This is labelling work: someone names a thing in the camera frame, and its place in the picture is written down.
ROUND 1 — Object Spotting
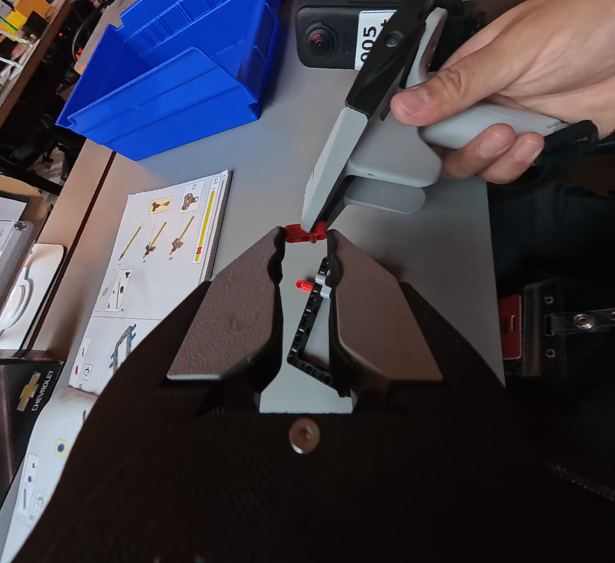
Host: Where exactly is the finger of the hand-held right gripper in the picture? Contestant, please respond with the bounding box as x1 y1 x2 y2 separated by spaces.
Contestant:
315 175 360 233
301 108 370 233

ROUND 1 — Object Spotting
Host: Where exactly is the black lego frame assembly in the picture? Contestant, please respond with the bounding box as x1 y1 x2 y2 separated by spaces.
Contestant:
287 255 337 387

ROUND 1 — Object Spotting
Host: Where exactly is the person's black jacket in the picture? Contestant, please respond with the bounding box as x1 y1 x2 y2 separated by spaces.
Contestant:
489 178 615 501

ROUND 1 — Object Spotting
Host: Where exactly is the black lego car box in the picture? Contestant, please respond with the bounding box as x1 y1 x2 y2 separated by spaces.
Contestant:
0 359 66 501

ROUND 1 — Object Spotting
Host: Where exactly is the lego instruction booklet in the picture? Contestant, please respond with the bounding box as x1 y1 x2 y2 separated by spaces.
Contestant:
0 170 234 547

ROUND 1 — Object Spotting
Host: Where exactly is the thin red three-hole lego beam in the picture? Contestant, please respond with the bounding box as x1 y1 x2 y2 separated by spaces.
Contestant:
284 224 329 243

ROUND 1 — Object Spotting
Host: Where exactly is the person's right hand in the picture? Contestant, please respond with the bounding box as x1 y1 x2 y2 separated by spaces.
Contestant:
390 0 615 185

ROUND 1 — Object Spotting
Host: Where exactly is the yellow storage box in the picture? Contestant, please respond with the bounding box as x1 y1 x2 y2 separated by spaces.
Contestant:
13 0 52 29

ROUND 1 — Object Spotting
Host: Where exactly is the black leather badge holder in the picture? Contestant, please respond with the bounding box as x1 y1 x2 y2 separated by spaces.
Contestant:
497 278 615 377

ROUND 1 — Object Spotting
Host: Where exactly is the blue plastic bin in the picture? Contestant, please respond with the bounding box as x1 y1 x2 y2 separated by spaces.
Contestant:
57 0 283 161

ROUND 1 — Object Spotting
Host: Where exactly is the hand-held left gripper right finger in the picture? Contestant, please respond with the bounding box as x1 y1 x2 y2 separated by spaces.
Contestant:
328 229 445 398

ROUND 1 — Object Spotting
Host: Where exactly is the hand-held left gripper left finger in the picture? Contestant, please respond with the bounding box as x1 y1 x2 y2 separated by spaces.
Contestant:
166 227 287 393

